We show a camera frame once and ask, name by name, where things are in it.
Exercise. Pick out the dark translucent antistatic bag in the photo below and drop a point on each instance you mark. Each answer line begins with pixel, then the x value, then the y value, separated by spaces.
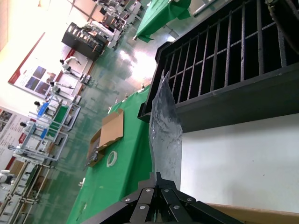
pixel 165 130

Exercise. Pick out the flat open cardboard carton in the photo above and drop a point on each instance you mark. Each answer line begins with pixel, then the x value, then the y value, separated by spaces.
pixel 112 130

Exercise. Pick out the person in white coat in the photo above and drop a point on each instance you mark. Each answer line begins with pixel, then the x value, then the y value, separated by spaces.
pixel 55 88
pixel 66 67
pixel 38 107
pixel 25 128

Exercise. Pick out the green tablecloth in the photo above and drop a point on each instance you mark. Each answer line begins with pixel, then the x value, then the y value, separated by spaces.
pixel 158 21
pixel 126 163

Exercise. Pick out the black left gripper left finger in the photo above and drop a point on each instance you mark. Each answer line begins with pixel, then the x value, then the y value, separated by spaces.
pixel 135 205

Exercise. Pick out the black slotted container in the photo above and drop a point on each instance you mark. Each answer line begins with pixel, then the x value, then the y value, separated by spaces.
pixel 233 105

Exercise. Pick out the white frame bench green top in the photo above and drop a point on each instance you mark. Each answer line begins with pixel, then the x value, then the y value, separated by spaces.
pixel 60 115

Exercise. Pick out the brown cardboard box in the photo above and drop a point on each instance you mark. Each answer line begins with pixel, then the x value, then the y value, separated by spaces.
pixel 268 214

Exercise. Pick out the red bordered wall poster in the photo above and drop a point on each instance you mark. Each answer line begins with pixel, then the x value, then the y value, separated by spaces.
pixel 37 79

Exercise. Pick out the black shelf cabinet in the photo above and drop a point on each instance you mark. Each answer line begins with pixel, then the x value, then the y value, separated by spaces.
pixel 79 39

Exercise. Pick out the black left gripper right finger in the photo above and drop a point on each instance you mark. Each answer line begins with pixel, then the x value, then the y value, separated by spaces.
pixel 182 207

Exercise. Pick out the white tape roll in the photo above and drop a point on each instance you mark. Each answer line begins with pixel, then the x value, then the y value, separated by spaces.
pixel 108 162

